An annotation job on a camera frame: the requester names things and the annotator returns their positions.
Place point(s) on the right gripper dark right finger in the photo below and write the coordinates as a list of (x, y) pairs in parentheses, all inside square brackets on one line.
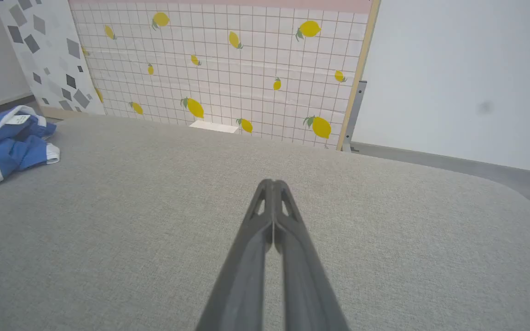
[(306, 285)]

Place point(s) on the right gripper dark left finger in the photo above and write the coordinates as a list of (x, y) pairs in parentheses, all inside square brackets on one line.
[(242, 276)]

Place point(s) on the blue shorts with white trim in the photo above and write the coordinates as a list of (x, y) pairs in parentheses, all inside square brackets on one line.
[(7, 151)]

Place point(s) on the white rectangular block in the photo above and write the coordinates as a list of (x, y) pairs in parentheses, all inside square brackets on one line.
[(214, 126)]

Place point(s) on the lemon print grid panel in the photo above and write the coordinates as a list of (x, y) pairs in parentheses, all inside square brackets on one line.
[(256, 69)]

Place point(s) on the grey terrazzo pattern panel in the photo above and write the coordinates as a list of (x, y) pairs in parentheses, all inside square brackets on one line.
[(48, 55)]

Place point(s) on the grey metal panel bracket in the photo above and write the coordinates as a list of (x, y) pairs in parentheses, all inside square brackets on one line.
[(355, 110)]

